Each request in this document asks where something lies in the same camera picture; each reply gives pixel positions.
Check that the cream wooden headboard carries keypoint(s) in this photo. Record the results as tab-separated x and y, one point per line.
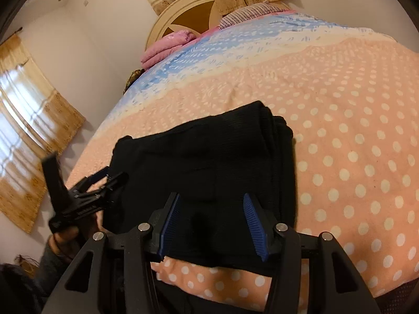
196	16

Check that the striped pillow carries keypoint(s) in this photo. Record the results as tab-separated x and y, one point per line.
247	13

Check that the person's left hand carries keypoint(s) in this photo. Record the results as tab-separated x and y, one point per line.
73	238

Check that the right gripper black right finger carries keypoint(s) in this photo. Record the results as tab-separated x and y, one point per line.
334	283

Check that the black pants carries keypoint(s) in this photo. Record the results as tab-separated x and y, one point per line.
212	163

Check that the person's left forearm grey sleeve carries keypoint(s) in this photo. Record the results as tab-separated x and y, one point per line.
54	262

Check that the brown plush toy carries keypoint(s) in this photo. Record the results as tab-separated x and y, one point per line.
133	77

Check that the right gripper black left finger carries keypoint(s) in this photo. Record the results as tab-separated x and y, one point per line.
113	274

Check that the polka dot bed sheet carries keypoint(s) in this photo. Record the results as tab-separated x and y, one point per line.
350	95

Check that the beige side window curtain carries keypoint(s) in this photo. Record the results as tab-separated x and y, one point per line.
35	121

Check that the folded pink blanket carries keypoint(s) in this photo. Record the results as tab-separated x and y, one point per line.
164	47

